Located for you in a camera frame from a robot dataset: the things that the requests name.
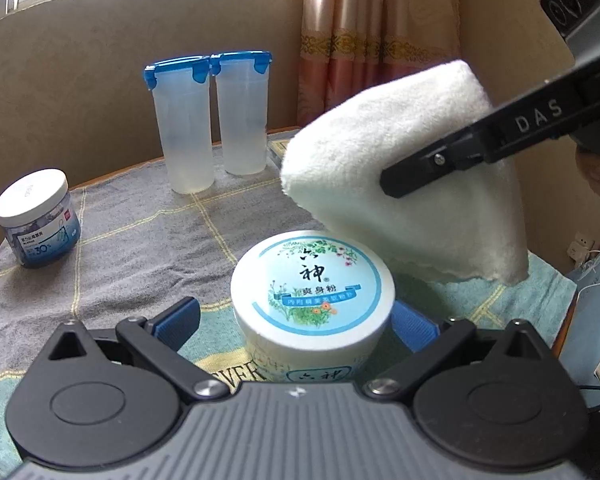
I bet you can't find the white round powder tin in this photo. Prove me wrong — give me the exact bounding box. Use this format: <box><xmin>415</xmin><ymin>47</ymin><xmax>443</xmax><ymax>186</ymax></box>
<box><xmin>230</xmin><ymin>230</ymin><xmax>397</xmax><ymax>386</ymax></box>

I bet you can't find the tall translucent cup blue lid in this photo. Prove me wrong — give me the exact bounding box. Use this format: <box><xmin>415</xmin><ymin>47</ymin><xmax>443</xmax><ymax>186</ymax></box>
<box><xmin>144</xmin><ymin>56</ymin><xmax>216</xmax><ymax>194</ymax></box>
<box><xmin>210</xmin><ymin>50</ymin><xmax>273</xmax><ymax>177</ymax></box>

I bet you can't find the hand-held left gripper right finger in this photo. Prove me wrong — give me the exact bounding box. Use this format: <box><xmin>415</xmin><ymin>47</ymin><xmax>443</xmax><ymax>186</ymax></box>
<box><xmin>366</xmin><ymin>300</ymin><xmax>553</xmax><ymax>403</ymax></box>

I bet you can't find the clear jar white lid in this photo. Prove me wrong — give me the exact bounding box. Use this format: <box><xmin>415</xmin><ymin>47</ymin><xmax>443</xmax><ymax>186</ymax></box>
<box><xmin>0</xmin><ymin>169</ymin><xmax>81</xmax><ymax>269</ymax></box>

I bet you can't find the white wall socket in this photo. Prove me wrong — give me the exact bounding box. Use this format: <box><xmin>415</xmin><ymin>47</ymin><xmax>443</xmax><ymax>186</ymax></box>
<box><xmin>566</xmin><ymin>231</ymin><xmax>597</xmax><ymax>263</ymax></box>

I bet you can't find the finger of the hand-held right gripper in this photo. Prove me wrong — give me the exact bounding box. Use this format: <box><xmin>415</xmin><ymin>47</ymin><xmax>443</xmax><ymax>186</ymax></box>
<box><xmin>380</xmin><ymin>120</ymin><xmax>496</xmax><ymax>198</ymax></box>

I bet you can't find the grey teal checked table cloth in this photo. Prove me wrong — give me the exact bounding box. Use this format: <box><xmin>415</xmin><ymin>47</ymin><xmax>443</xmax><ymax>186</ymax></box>
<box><xmin>0</xmin><ymin>127</ymin><xmax>579</xmax><ymax>441</ymax></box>

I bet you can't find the white towel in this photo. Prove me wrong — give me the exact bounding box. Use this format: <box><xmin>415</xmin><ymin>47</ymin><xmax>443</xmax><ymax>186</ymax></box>
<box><xmin>279</xmin><ymin>59</ymin><xmax>531</xmax><ymax>285</ymax></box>

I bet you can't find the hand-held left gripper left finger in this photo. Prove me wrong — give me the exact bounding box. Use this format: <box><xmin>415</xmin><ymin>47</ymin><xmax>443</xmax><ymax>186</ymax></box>
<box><xmin>47</xmin><ymin>297</ymin><xmax>228</xmax><ymax>403</ymax></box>

